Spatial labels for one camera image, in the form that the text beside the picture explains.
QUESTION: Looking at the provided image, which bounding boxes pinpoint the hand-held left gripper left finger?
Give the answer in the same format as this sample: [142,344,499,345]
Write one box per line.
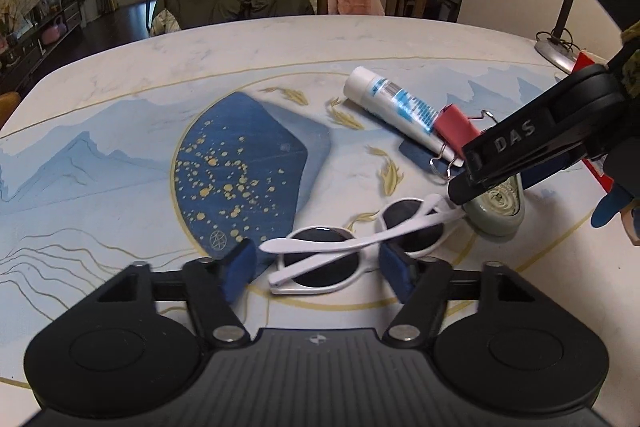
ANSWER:
[97,238,258,348]

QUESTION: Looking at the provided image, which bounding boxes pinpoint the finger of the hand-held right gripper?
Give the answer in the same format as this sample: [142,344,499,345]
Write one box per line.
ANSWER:
[446,64,628,208]
[519,154,586,192]

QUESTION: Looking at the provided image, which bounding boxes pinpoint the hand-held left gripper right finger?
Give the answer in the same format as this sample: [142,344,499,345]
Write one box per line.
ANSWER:
[378,243,538,348]

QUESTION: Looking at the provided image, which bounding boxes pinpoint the red cardboard box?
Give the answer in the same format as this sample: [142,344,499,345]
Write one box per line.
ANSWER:
[570,51,615,194]

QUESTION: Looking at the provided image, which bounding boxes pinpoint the grey-green tape roll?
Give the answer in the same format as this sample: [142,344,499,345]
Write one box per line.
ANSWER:
[462,174,526,238]

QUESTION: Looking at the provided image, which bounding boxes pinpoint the white sunglasses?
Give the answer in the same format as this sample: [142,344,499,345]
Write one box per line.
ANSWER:
[260,197,466,295]

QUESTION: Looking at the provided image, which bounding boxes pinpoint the person's right hand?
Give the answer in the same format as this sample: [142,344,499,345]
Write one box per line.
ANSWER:
[591,181,633,229]

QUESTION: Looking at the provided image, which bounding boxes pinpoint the pink binder clip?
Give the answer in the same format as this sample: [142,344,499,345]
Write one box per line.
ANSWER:
[429,103,498,180]

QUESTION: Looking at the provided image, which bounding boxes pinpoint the white tube with blue label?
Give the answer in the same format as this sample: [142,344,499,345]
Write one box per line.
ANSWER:
[345,66,458,160]

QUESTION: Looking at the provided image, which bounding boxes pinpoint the wooden chair with round back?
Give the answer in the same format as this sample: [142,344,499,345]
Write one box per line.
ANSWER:
[0,92,21,128]

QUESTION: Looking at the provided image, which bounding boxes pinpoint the pink kettle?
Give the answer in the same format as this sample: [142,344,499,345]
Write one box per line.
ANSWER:
[42,18,68,45]

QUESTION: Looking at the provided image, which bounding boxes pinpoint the low media cabinet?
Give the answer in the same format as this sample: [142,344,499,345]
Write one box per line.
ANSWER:
[0,0,88,92]

